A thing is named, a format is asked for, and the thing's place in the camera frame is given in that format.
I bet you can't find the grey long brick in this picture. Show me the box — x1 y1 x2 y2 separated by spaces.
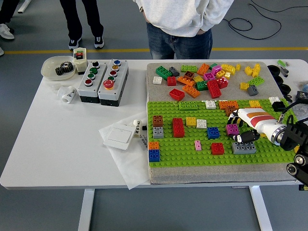
231 141 257 155

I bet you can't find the grey-brown mat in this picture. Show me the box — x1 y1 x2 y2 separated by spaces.
145 62 308 185

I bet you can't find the black square brick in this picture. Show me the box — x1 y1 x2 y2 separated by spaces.
271 101 287 113

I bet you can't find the magenta square brick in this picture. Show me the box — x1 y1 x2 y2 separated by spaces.
226 124 240 136

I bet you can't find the black floor cable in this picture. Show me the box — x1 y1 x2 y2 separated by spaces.
221 0 308 40

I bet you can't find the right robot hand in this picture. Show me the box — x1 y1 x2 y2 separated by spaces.
227 108 286 144

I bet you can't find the grey square brick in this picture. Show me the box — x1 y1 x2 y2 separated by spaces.
152 127 165 139
246 85 259 96

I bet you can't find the cream red-green switch box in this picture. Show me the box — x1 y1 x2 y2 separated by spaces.
73 47 88 75

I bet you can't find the black box green label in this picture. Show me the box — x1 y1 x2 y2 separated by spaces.
295 90 308 103

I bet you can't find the white pipe tee fitting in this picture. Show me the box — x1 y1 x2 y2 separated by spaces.
57 85 77 104

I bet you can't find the blue square brick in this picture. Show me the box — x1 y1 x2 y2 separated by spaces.
148 149 161 163
206 127 220 141

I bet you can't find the printed label strip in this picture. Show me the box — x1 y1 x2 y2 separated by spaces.
138 125 148 152

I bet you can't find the red sloped brick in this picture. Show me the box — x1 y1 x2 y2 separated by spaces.
168 88 186 102

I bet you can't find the translucent white paper sheet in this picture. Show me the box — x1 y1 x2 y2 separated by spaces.
98 112 152 191

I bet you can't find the yellow arch brick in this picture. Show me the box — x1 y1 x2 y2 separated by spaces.
220 64 237 74

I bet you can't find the white table leg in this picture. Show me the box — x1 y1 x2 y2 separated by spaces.
77 189 96 231
249 186 274 231

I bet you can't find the white wall switch panel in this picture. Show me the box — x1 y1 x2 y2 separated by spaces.
103 122 135 151

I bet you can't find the white shallow bowl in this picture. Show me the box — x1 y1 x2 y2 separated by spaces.
40 55 78 81

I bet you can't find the red long brick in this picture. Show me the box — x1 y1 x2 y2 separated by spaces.
206 79 222 99
172 117 185 139

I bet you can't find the grey emergency-stop control box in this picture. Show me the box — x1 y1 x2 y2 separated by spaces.
98 59 129 106

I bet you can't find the dark green square brick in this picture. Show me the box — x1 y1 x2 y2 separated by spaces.
195 80 209 92

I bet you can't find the orange long brick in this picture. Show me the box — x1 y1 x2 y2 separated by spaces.
218 100 239 110
181 84 201 99
176 76 196 87
196 63 211 77

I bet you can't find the grey four-button control box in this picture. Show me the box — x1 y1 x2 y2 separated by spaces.
77 60 107 103

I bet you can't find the lime green long brick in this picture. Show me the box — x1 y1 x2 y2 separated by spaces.
180 64 199 74
179 101 199 111

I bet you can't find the green studded baseplate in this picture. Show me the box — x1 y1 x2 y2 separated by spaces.
146 98 304 168

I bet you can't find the person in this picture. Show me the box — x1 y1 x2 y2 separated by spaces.
133 0 234 60
59 0 105 51
0 0 20 40

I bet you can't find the white desk leg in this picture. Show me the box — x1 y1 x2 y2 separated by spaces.
17 0 32 14

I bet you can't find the white printed tube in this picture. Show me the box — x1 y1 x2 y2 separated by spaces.
131 119 142 140

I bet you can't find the dark green long brick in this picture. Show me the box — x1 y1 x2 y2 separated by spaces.
155 66 173 81

